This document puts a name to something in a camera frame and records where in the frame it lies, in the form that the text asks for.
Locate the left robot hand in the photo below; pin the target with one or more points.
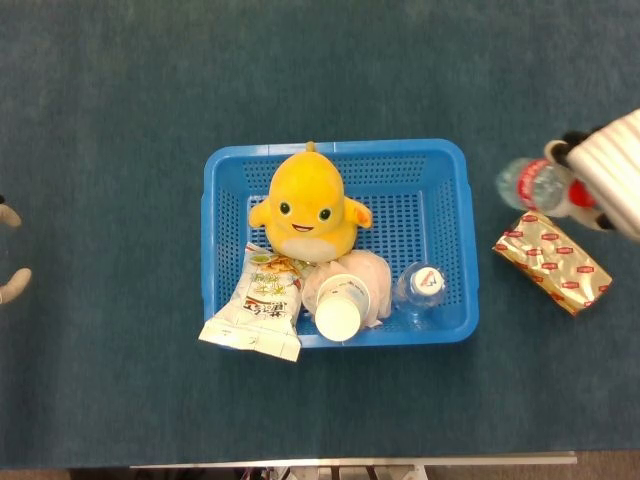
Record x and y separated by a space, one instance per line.
15 285

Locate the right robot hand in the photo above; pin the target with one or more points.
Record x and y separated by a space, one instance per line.
615 160

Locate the red-capped clear water bottle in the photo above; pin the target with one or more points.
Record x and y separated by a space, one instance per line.
530 185

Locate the gold red snack bag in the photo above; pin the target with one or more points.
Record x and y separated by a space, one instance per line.
550 265

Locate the white-capped clear water bottle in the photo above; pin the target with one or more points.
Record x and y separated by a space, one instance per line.
424 286

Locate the teal table cloth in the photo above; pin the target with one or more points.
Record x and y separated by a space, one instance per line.
100 100

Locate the blue perforated plastic basket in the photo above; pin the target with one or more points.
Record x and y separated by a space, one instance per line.
440 330

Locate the white snack bag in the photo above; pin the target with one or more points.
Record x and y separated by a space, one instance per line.
260 310

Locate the pale pink plastic bag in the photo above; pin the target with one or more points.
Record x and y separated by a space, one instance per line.
377 277

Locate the yellow plush toy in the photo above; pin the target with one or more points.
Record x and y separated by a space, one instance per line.
306 200

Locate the white paper cup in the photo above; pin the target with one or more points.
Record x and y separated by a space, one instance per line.
339 317

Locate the white table frame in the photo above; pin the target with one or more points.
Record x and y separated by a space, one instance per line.
450 459

